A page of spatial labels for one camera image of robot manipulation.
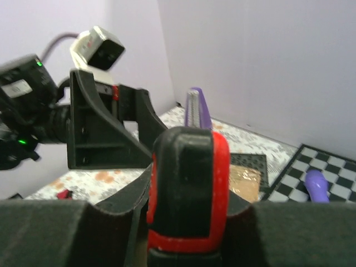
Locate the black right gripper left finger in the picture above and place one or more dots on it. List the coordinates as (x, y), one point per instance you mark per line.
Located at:
(77, 233)

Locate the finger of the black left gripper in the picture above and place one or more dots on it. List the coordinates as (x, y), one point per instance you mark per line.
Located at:
(135, 106)

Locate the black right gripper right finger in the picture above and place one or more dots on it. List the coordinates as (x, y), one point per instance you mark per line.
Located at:
(289, 234)

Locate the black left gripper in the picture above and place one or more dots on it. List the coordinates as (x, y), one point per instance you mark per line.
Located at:
(96, 138)

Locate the brown cardboard express box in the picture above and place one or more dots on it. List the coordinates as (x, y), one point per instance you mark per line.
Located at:
(245, 182)

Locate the red black utility knife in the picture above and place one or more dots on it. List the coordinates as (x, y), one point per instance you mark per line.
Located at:
(188, 198)

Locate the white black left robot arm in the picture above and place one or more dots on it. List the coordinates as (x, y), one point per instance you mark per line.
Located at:
(27, 90)

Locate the small red object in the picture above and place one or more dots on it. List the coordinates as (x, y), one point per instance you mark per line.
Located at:
(65, 194)

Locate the purple capped clear bottle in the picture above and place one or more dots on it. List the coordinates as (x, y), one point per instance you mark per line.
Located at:
(196, 111)

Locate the grey studded building plate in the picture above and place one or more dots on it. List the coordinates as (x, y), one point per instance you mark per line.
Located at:
(257, 162)

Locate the purple toy microphone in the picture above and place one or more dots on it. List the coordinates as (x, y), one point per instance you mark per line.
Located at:
(316, 186)

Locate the black white chessboard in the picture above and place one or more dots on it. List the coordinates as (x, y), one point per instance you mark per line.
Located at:
(339, 172)

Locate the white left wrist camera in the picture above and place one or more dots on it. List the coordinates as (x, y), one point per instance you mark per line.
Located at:
(96, 51)

